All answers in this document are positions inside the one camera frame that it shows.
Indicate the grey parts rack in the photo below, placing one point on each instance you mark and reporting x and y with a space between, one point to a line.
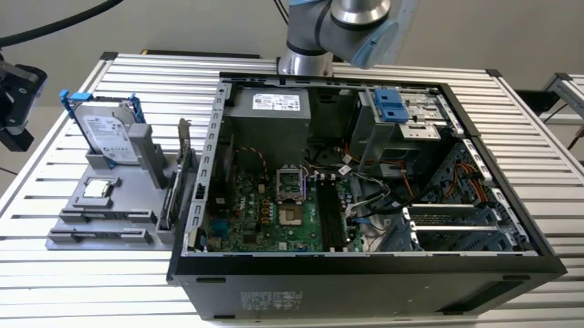
133 191

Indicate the metal slat side table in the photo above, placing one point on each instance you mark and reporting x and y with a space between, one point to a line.
570 92

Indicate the black PC case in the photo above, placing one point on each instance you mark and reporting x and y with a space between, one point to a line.
365 290

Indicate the perforated metal disk bay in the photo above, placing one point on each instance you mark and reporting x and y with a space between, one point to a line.
452 228

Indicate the RAM slot with white clips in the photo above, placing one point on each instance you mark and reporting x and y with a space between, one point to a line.
329 215

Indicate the grey power supply unit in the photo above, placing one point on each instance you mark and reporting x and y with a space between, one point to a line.
269 136

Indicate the silver CPU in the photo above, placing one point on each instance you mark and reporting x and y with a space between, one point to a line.
97 189

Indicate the blue plastic drive bracket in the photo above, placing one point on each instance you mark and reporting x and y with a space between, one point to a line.
388 102

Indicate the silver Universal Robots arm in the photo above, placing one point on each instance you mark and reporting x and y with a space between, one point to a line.
311 30

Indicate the green Dell motherboard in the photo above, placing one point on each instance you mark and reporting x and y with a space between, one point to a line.
249 218

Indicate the grey metal drive cage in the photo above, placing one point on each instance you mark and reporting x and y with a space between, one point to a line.
379 140

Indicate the graphics card with metal bracket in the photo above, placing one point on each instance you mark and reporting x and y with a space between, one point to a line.
172 201

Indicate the CPU socket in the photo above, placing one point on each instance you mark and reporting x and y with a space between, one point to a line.
291 215

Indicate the hard disk in blue carrier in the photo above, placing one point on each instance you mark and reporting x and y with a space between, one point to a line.
105 130

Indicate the black RAM slot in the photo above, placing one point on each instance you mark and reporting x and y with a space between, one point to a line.
324 215
335 215

